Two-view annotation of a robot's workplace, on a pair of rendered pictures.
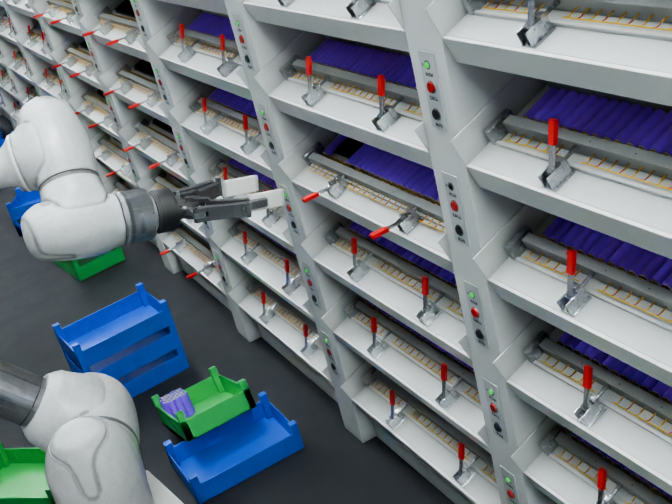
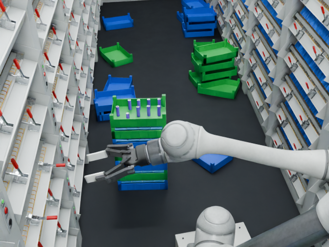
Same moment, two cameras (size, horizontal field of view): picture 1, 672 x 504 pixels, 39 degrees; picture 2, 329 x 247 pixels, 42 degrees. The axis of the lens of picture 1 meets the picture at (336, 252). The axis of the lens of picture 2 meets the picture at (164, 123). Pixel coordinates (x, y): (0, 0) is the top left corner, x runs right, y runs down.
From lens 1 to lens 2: 271 cm
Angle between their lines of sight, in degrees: 115
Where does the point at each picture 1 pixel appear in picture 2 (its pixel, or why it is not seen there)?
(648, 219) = (57, 53)
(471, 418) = (63, 221)
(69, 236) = not seen: hidden behind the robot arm
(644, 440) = (64, 127)
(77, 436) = (216, 211)
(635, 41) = (42, 13)
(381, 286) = (47, 238)
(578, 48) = (45, 21)
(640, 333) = (59, 92)
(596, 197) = (53, 62)
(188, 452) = not seen: outside the picture
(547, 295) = (57, 113)
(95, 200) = not seen: hidden behind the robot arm
